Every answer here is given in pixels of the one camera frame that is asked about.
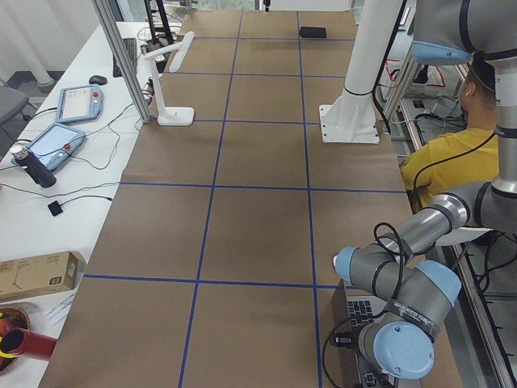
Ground cardboard box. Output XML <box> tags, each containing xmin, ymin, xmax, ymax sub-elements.
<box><xmin>1</xmin><ymin>251</ymin><xmax>85</xmax><ymax>302</ymax></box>

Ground small black square device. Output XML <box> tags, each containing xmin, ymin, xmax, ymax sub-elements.
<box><xmin>47</xmin><ymin>200</ymin><xmax>64</xmax><ymax>217</ymax></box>

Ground white camera pole with base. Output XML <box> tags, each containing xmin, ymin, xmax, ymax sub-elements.
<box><xmin>319</xmin><ymin>0</ymin><xmax>406</xmax><ymax>144</ymax></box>

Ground aluminium frame post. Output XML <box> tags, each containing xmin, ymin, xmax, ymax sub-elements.
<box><xmin>91</xmin><ymin>0</ymin><xmax>150</xmax><ymax>124</ymax></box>

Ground wicker fruit basket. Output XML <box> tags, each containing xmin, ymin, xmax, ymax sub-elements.
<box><xmin>1</xmin><ymin>306</ymin><xmax>32</xmax><ymax>374</ymax></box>

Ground black mouse pad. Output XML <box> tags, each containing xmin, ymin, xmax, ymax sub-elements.
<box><xmin>299</xmin><ymin>26</ymin><xmax>326</xmax><ymax>39</ymax></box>

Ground black water bottle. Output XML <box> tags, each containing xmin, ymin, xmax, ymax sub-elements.
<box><xmin>10</xmin><ymin>145</ymin><xmax>57</xmax><ymax>188</ymax></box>

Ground black computer mouse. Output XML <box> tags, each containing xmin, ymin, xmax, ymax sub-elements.
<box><xmin>89</xmin><ymin>74</ymin><xmax>107</xmax><ymax>86</ymax></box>

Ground grey laptop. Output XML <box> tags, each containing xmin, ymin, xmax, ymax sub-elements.
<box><xmin>330</xmin><ymin>278</ymin><xmax>401</xmax><ymax>388</ymax></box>

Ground near blue teach pendant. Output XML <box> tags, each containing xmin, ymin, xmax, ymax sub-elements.
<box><xmin>28</xmin><ymin>123</ymin><xmax>86</xmax><ymax>171</ymax></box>

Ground red cylinder tube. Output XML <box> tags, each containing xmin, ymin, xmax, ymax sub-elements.
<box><xmin>1</xmin><ymin>327</ymin><xmax>57</xmax><ymax>361</ymax></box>

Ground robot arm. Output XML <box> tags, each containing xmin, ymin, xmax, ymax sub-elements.
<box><xmin>334</xmin><ymin>1</ymin><xmax>516</xmax><ymax>380</ymax></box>

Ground blue teach pendant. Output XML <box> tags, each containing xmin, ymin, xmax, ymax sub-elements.
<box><xmin>56</xmin><ymin>84</ymin><xmax>103</xmax><ymax>124</ymax></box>
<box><xmin>28</xmin><ymin>123</ymin><xmax>86</xmax><ymax>171</ymax></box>

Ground white desk lamp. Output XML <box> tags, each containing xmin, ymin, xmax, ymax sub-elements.
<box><xmin>143</xmin><ymin>31</ymin><xmax>195</xmax><ymax>126</ymax></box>

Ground black keyboard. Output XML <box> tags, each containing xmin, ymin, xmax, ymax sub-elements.
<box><xmin>112</xmin><ymin>37</ymin><xmax>138</xmax><ymax>78</ymax></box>

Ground far blue teach pendant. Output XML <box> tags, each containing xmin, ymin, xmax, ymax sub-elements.
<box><xmin>56</xmin><ymin>84</ymin><xmax>103</xmax><ymax>124</ymax></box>

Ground person in yellow shirt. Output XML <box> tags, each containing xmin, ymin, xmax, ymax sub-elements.
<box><xmin>401</xmin><ymin>52</ymin><xmax>498</xmax><ymax>213</ymax></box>

